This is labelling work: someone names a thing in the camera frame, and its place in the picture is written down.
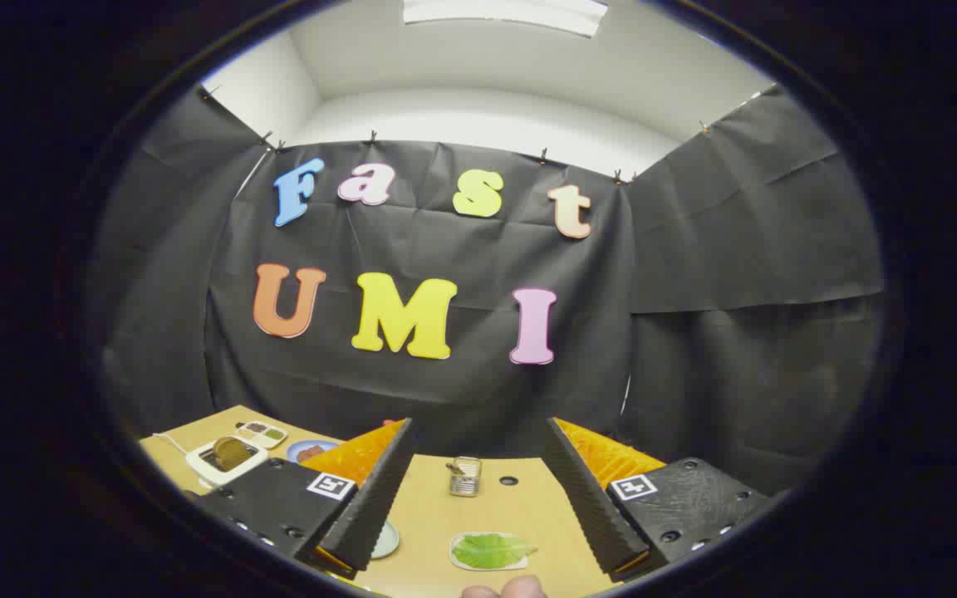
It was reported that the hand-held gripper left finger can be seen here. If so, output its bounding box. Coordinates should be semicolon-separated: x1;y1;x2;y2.
192;418;417;581

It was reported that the wire cutlery basket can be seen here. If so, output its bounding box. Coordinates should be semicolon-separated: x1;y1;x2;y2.
448;455;483;498

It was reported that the white seasoning tray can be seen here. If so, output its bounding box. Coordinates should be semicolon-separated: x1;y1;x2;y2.
235;421;288;449

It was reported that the ceiling light panel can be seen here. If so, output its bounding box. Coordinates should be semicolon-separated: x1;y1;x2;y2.
402;0;610;38

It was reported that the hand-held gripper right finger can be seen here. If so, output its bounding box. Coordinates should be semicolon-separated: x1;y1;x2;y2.
543;417;770;582

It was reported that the pale green round plate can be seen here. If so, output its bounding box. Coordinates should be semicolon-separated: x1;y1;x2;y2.
371;521;401;560

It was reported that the white toaster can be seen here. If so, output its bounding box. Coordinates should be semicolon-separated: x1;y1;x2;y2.
186;436;269;488

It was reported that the blue round plate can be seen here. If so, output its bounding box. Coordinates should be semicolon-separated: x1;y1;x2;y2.
286;439;342;464

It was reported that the dark toasted bread slice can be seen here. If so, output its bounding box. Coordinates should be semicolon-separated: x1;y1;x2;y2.
213;438;253;472

